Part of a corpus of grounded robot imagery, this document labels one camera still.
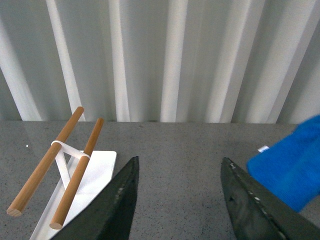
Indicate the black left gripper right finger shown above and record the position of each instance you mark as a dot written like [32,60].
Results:
[257,214]

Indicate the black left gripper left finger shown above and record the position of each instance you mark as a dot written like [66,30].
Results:
[110,215]

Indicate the blue microfiber cloth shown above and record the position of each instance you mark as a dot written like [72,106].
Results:
[290,169]

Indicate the white wooden-bar towel rack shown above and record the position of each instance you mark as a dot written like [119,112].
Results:
[83,175]

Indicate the white pleated curtain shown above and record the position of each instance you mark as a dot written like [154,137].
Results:
[212,61]

